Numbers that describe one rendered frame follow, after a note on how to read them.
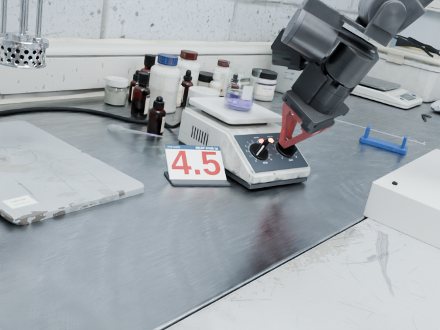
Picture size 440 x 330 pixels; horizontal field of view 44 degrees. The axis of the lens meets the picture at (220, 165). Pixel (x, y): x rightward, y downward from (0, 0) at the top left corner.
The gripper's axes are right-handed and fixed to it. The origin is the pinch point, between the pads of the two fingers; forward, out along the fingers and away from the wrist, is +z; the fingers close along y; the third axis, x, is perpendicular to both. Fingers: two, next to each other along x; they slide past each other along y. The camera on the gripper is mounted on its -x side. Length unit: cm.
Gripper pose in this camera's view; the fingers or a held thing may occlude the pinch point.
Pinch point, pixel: (286, 141)
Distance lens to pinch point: 87.7
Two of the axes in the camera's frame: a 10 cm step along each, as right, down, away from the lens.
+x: 6.1, 7.4, -3.0
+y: -6.6, 2.6, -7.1
